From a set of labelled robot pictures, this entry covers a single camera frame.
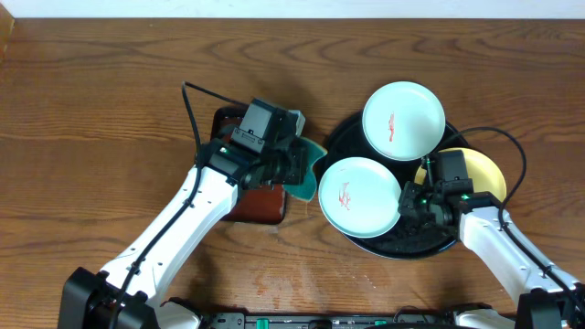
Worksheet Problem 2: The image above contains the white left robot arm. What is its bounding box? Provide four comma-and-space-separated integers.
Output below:
58, 105, 311, 328

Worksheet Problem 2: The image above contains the round black serving tray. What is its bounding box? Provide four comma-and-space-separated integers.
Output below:
317, 111, 457, 260

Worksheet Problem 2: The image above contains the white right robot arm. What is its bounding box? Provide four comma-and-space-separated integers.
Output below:
399, 179, 584, 328

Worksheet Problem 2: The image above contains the pale green plate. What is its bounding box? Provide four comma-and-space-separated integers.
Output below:
318, 157, 401, 239
362, 81, 446, 161

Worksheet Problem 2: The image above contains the green scrubbing sponge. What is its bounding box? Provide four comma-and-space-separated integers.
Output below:
283, 137, 328, 202

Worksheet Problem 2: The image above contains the black rectangular water tray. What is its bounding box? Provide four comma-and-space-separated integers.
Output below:
211, 106, 287, 225

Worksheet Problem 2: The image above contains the yellow plate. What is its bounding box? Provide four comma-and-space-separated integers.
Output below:
441, 147, 507, 202

